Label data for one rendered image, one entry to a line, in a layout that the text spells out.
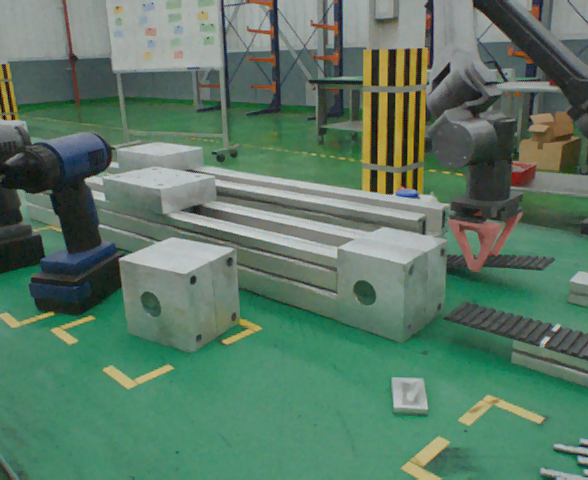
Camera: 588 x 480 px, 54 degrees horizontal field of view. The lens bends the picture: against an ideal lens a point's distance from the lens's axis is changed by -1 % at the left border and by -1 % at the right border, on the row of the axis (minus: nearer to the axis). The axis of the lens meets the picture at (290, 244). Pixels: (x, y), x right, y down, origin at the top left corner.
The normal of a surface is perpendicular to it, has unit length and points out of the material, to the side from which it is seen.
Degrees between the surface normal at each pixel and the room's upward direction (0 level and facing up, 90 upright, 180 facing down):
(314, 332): 0
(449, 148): 90
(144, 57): 86
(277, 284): 90
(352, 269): 90
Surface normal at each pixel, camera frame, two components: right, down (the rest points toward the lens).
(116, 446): -0.04, -0.95
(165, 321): -0.52, 0.29
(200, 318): 0.85, 0.14
